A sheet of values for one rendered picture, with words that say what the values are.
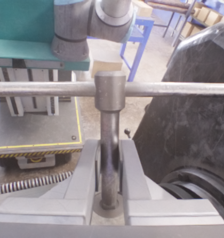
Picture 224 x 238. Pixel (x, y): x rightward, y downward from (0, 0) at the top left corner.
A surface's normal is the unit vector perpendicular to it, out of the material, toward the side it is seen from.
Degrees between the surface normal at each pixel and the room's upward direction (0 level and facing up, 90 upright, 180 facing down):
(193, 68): 90
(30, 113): 0
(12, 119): 0
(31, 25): 90
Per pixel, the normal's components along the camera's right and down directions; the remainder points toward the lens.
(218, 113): -0.93, 0.10
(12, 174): 0.21, -0.66
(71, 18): -0.05, 0.73
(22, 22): 0.22, 0.75
